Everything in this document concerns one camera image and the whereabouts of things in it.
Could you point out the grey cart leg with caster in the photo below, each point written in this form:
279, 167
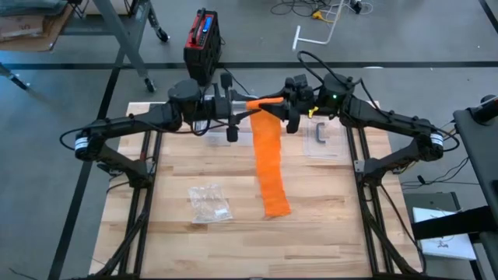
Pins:
11, 75

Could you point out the brown cardboard box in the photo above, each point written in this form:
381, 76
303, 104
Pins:
23, 35

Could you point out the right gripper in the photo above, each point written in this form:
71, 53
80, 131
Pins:
303, 103

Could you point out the clear plastic container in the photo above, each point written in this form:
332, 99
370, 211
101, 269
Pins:
214, 139

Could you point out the black aluminium table frame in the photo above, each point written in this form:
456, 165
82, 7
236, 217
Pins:
375, 233

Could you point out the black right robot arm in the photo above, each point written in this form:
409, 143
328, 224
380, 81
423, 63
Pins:
389, 120

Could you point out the white T-shaped pipe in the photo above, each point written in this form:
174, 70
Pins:
296, 39

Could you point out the clear plastic bag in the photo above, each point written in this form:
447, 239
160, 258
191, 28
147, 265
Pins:
210, 204

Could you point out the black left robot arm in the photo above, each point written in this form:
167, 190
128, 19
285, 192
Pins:
128, 123

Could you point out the red and black case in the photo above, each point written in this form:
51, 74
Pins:
202, 58

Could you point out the orange elastic bandage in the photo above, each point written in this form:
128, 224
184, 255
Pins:
268, 163

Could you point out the grey metal cart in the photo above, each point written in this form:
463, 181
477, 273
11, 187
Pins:
123, 43

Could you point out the white paper sheet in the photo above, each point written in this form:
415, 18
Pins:
443, 249

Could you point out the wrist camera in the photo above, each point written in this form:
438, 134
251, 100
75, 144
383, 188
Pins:
303, 82
219, 108

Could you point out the black equipment stand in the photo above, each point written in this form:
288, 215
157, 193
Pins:
482, 155

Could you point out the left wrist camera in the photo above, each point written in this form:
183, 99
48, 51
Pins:
219, 108

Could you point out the yellow plug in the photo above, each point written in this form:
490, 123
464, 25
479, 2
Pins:
317, 15

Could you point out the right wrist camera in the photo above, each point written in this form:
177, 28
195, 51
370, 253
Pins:
303, 82

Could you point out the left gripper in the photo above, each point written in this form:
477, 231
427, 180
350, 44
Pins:
226, 83

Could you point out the grey foam sheet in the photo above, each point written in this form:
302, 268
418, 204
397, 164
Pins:
31, 5

